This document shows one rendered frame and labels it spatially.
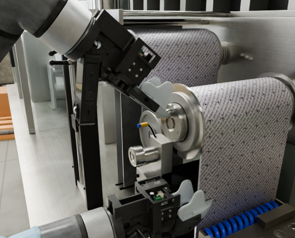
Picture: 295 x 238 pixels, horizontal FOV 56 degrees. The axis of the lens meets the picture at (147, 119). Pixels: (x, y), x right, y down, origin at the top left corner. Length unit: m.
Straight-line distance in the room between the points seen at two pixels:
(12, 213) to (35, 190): 1.50
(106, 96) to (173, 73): 0.53
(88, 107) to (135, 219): 0.20
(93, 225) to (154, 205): 0.10
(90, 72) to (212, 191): 0.33
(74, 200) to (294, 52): 0.74
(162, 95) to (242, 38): 0.44
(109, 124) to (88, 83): 0.82
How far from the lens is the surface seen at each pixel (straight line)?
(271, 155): 0.66
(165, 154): 0.56
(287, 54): 0.76
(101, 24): 0.42
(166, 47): 0.70
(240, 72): 0.86
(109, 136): 1.26
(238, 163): 0.59
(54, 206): 0.92
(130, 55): 0.42
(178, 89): 0.52
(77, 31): 0.39
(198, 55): 0.75
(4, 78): 7.05
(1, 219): 2.48
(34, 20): 0.39
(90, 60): 0.42
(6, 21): 0.40
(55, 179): 1.05
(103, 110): 1.20
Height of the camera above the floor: 1.44
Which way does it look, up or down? 20 degrees down
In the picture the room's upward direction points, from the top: straight up
